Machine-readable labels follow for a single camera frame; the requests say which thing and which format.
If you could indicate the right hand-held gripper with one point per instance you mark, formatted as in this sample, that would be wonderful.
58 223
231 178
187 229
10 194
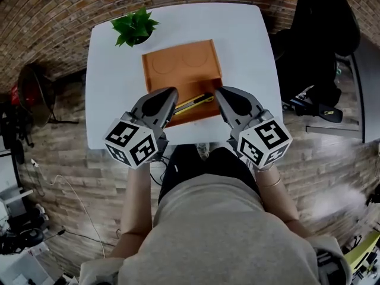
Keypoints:
264 144

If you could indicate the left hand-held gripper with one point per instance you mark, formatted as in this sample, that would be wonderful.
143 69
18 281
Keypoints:
130 147

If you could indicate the yellow black utility knife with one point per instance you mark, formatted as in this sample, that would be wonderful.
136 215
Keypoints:
194 101

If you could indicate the orange cardboard box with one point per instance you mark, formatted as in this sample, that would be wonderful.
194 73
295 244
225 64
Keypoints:
181 67

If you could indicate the person's right forearm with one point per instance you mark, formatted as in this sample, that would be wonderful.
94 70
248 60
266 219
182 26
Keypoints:
279 203

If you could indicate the person's left forearm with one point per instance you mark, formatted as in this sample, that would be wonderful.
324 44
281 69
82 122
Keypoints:
135 206

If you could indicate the red box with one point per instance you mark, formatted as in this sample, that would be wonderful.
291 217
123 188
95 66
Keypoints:
14 93

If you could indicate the person's grey shoe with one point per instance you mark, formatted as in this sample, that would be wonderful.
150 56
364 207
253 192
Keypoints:
203 150

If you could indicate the person's black trousers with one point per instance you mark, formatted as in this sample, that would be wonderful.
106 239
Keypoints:
205 168

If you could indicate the green potted plant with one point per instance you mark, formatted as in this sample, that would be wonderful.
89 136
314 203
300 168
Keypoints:
133 27

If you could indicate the black bag with yellow tag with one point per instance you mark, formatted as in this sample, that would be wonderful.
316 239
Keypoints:
322 108

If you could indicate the grey metal bar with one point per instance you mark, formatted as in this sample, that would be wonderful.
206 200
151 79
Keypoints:
332 129

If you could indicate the round dark floor fan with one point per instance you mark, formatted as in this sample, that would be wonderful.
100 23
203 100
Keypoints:
37 96

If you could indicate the grey desk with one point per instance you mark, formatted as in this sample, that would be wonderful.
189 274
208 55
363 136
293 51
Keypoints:
369 93

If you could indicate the person's beige shirt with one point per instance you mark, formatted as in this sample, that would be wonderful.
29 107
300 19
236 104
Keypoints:
219 236

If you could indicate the yellow-green chair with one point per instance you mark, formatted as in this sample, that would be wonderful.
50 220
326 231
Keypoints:
366 248

